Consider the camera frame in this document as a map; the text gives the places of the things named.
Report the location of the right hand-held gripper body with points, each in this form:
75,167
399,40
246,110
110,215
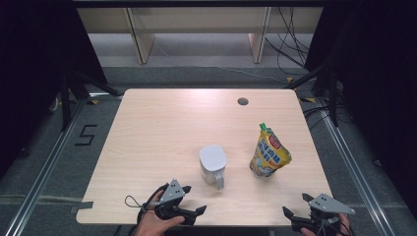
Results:
329,206

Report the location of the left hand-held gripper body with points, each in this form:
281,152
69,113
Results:
172,193

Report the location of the yellow spout pouch green cap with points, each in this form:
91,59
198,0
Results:
268,154

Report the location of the person's right hand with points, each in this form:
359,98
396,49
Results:
344,224

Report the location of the person's left hand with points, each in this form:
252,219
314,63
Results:
152,226

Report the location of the grey tape strip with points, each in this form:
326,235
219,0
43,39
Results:
82,206

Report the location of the yellow black tape piece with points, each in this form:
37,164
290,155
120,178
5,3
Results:
94,102
307,99
289,79

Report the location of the black tripod stand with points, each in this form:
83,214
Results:
332,98
67,98

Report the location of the pale floor tape strip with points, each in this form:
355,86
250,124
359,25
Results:
49,198

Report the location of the black curtain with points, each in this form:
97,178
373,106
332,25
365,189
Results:
387,82
26,65

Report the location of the light wooden shelf unit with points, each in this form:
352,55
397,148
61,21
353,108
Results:
144,36

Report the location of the aluminium floor rail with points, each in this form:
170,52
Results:
363,193
33,193

